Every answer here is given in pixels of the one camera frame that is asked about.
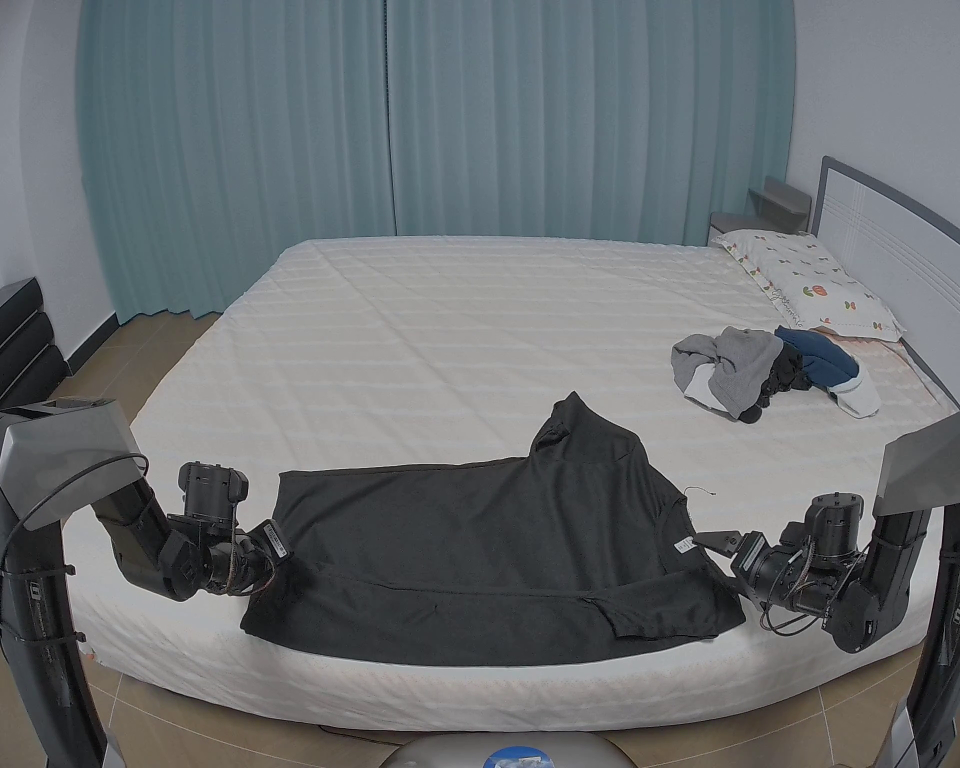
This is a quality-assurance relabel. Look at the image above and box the black chest of drawers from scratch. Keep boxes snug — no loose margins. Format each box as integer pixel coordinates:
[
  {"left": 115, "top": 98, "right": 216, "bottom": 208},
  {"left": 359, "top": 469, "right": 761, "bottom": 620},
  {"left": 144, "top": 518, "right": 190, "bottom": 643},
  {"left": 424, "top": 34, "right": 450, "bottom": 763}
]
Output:
[{"left": 0, "top": 277, "right": 65, "bottom": 410}]

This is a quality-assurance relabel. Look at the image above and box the black T-shirt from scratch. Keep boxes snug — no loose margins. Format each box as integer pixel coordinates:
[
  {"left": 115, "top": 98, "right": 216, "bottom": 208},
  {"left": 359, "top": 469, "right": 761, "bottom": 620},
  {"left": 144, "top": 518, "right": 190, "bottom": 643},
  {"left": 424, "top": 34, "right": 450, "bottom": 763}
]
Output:
[{"left": 240, "top": 390, "right": 747, "bottom": 669}]

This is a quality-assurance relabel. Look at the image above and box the black cable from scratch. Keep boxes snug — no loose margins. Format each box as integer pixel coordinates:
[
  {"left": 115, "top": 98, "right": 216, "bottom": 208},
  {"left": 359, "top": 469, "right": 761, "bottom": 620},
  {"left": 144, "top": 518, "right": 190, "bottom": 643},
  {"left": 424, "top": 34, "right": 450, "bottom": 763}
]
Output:
[
  {"left": 757, "top": 591, "right": 828, "bottom": 640},
  {"left": 3, "top": 452, "right": 151, "bottom": 560},
  {"left": 315, "top": 721, "right": 399, "bottom": 744}
]

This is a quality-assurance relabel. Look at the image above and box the blue-green curtain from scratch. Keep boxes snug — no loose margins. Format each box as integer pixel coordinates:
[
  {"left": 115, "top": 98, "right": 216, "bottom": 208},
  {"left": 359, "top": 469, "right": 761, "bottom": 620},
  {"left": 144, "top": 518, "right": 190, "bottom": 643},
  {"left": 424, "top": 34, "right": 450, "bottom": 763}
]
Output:
[
  {"left": 384, "top": 0, "right": 796, "bottom": 245},
  {"left": 75, "top": 0, "right": 397, "bottom": 327}
]

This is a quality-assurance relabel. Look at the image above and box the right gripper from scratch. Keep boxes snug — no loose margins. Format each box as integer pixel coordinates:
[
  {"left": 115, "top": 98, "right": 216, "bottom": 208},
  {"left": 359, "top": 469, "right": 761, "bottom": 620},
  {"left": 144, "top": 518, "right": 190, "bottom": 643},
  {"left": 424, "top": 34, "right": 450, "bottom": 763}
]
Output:
[{"left": 693, "top": 531, "right": 792, "bottom": 601}]

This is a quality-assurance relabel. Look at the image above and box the bed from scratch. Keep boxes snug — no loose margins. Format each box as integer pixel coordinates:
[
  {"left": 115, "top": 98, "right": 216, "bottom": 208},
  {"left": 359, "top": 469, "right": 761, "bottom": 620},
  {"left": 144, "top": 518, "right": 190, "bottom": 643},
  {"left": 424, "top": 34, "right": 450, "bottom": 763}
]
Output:
[{"left": 67, "top": 156, "right": 960, "bottom": 732}]

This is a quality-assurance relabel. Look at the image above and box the grey bedside table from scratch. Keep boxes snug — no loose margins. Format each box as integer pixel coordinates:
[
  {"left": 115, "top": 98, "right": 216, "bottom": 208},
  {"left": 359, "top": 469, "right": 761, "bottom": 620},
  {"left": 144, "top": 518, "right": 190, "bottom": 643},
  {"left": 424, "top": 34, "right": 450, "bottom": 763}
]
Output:
[{"left": 708, "top": 176, "right": 813, "bottom": 247}]

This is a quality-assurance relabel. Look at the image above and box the white printed pillow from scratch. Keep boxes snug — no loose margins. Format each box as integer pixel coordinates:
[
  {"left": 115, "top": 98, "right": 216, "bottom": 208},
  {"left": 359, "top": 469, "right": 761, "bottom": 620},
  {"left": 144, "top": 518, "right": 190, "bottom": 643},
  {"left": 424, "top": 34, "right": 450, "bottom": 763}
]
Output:
[{"left": 711, "top": 228, "right": 905, "bottom": 344}]

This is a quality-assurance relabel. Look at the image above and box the pile of clothes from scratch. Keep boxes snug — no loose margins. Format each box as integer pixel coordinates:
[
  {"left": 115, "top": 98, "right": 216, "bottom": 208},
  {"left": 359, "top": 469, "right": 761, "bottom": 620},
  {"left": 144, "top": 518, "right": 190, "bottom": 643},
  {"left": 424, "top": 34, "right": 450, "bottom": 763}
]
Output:
[{"left": 669, "top": 324, "right": 882, "bottom": 423}]

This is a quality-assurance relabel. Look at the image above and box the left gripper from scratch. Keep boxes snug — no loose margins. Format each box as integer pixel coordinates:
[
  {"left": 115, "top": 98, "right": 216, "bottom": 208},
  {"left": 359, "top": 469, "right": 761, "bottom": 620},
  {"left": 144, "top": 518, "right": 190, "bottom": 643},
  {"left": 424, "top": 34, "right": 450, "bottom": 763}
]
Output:
[{"left": 238, "top": 517, "right": 294, "bottom": 594}]

